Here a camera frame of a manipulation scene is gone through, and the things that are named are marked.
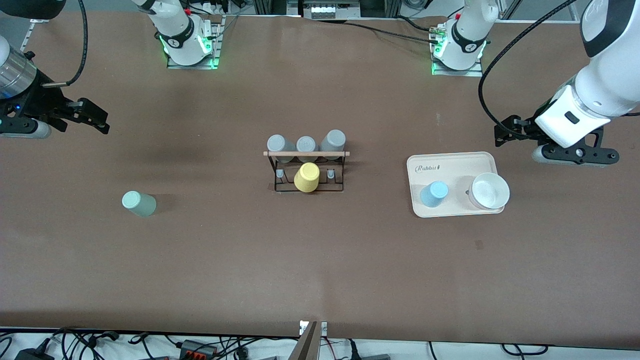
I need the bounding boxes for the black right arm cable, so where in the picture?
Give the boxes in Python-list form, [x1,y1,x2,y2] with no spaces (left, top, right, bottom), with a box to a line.
[42,0,90,89]

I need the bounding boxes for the light blue cup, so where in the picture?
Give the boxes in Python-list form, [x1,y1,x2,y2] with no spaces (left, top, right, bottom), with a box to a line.
[419,180,449,209]

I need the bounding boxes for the yellow cup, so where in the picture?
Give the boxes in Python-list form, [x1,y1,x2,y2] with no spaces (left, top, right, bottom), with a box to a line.
[293,162,321,193]

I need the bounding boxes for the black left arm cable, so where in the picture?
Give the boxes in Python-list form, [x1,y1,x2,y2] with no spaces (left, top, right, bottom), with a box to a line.
[478,0,578,142]

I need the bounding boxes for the black orange connector box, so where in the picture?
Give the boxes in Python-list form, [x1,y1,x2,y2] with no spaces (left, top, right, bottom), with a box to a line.
[177,339,221,360]

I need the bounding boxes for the short black table cable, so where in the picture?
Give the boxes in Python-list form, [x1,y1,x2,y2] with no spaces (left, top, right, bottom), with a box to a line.
[394,15,441,34]

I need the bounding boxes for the pale green cup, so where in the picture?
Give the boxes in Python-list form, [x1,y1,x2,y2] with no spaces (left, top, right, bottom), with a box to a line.
[121,190,157,218]

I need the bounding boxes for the white power strip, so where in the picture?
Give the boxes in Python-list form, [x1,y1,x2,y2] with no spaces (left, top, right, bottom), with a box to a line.
[310,0,362,20]

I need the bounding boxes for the small white bracket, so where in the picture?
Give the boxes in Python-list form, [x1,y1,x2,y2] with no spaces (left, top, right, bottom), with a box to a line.
[299,320,329,337]

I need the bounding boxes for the tangled black floor cable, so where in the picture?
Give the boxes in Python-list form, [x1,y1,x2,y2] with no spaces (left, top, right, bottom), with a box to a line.
[50,327,122,352]

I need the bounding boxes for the black wire cup rack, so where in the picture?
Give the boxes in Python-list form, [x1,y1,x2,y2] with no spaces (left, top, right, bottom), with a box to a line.
[263,150,351,194]

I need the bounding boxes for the grey cup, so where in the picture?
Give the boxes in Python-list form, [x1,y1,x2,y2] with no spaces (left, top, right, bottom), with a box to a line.
[296,136,320,164]
[266,134,297,164]
[320,129,347,161]

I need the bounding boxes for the aluminium frame rail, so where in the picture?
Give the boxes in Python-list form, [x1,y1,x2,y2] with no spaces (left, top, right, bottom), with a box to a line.
[19,19,40,55]

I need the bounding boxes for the long black table cable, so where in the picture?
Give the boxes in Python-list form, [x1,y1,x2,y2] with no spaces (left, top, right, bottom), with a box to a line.
[300,15,441,45]

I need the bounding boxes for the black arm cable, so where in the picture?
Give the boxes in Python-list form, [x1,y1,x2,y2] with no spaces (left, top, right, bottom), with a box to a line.
[42,0,90,89]
[478,0,578,142]

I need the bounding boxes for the black power adapter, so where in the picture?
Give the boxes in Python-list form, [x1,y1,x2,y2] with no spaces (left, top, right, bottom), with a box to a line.
[14,346,57,360]

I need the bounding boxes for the cream rectangular tray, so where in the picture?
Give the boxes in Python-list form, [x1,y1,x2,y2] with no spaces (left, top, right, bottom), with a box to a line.
[406,151,506,219]

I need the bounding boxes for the black floor cable loop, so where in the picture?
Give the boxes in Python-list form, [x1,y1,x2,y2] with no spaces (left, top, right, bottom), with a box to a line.
[501,343,550,357]

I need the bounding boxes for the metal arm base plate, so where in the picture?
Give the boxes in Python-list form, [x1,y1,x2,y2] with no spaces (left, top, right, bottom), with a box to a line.
[166,14,223,70]
[431,22,485,77]

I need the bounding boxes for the grey camera post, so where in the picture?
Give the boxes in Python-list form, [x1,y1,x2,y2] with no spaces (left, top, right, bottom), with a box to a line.
[289,321,321,360]

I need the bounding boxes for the white bowl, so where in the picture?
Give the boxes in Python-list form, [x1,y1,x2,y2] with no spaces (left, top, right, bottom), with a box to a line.
[467,172,511,210]

